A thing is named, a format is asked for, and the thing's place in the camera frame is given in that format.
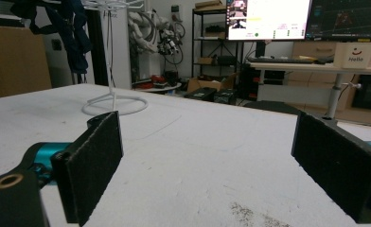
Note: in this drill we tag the round white side table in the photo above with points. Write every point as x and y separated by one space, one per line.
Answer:
161 89

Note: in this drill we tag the black wall socket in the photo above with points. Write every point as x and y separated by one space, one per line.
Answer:
56 44

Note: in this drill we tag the white box with smile print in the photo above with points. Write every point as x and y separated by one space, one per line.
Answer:
355 58

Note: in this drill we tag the monitor with dark screen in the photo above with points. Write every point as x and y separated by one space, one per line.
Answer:
347 19

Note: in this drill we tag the white desk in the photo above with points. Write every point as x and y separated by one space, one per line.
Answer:
294 67

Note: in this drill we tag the red tools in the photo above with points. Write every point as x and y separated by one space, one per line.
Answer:
156 79

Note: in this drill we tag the monitor with bright screen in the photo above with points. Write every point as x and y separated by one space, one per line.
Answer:
275 19

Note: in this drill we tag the black chair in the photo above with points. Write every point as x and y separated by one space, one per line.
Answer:
272 107

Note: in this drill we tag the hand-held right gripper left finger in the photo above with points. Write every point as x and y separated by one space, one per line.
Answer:
89 164

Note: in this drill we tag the brown cardboard sheet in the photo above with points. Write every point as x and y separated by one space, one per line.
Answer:
16 63

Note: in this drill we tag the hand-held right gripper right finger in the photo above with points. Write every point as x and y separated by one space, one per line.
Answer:
338 164

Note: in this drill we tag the black computer tower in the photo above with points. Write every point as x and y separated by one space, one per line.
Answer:
248 82

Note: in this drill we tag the black metal post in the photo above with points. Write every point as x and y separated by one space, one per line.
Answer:
97 47

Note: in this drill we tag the open cardboard box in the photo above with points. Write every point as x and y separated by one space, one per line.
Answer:
202 84

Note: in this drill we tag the black metal shelf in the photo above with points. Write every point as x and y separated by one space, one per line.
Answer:
193 44

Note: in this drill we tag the black case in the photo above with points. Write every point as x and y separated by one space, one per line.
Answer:
225 96
201 94

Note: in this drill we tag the black keyboard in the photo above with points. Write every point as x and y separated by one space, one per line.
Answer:
278 60

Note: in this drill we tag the white column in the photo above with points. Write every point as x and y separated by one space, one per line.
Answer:
122 47

